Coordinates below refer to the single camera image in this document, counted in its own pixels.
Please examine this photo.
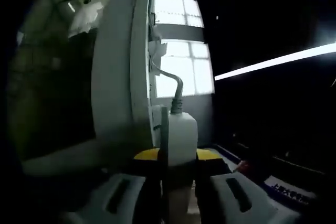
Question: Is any white crumpled plastic sheet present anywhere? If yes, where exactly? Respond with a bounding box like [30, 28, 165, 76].
[69, 1, 104, 36]

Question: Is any long ceiling light strip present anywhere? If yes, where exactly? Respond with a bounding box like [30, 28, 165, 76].
[214, 42, 336, 81]

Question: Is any white table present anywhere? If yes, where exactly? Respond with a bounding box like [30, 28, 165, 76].
[20, 0, 158, 177]

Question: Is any white power strip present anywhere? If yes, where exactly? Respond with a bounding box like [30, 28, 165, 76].
[167, 111, 198, 168]

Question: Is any person's left hand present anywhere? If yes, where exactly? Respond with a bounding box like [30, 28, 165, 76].
[169, 180, 197, 224]

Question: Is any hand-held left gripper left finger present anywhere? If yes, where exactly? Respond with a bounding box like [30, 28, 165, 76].
[65, 148, 163, 224]

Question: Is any wide window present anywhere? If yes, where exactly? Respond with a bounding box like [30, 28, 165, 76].
[154, 39, 215, 98]

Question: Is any narrow window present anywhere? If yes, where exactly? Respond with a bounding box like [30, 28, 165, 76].
[153, 0, 204, 28]

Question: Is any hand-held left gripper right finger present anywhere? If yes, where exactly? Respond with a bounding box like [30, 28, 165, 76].
[194, 148, 289, 224]

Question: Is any blue white wall display board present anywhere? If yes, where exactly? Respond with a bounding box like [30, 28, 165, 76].
[264, 175, 317, 206]

